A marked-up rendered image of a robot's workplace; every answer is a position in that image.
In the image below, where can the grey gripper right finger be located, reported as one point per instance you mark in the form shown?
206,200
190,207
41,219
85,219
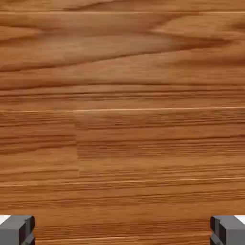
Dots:
229,230

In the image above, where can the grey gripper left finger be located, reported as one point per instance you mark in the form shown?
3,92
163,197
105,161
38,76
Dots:
13,230

